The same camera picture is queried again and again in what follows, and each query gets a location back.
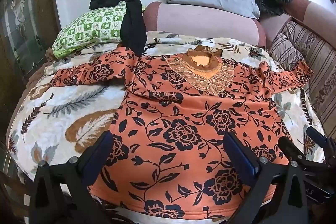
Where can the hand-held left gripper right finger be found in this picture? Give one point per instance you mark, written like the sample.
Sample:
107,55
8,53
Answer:
241,155

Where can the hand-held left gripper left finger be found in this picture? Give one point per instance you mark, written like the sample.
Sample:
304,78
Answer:
103,145

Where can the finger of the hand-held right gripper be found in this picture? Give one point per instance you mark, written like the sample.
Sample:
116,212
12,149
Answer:
318,138
290,149

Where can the orange floral shirt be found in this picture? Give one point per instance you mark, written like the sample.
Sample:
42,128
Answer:
178,108

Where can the floral leaf print blanket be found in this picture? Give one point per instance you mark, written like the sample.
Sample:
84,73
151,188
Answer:
60,113

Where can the striped brown pillow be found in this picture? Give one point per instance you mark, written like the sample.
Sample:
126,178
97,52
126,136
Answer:
321,61

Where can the striped cushion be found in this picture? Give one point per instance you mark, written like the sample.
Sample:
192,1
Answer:
286,48

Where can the green patterned pillow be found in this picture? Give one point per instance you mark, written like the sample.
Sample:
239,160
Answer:
86,27

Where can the black garment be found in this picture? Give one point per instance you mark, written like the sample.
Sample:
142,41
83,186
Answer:
134,22

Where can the pink sofa armrest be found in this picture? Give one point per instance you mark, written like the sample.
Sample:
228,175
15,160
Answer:
309,10

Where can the pink bolster cushion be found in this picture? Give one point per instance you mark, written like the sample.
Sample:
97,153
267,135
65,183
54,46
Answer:
204,22

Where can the patterned glass door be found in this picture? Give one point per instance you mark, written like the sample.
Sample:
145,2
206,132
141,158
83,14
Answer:
21,19

